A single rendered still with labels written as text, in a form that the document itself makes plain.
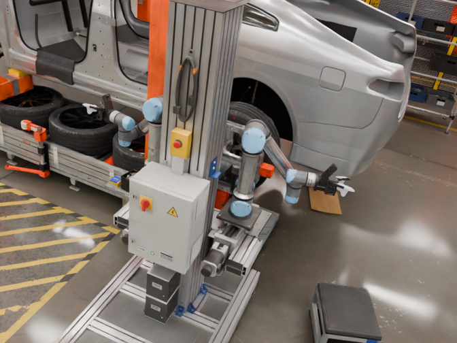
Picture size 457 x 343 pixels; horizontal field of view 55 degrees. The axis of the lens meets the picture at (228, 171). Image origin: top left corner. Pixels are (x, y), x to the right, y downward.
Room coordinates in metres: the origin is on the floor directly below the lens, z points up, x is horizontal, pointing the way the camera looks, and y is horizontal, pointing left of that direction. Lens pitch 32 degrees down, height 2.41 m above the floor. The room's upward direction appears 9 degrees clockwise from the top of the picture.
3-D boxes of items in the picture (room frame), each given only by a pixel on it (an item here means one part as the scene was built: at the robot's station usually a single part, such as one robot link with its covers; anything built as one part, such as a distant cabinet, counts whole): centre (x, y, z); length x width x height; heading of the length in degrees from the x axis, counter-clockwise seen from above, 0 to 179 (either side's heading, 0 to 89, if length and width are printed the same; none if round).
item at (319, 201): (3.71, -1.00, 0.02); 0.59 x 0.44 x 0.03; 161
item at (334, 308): (1.97, -0.90, 0.17); 0.43 x 0.36 x 0.34; 2
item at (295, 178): (2.00, -0.36, 1.21); 0.11 x 0.08 x 0.09; 87
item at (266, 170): (2.63, -0.26, 0.85); 0.09 x 0.08 x 0.07; 71
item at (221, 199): (2.77, 0.02, 0.48); 0.16 x 0.12 x 0.17; 161
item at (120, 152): (3.43, 0.74, 0.39); 0.66 x 0.66 x 0.24
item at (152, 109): (2.18, 0.43, 1.19); 0.15 x 0.12 x 0.55; 148
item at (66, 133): (3.66, 1.41, 0.39); 0.66 x 0.66 x 0.24
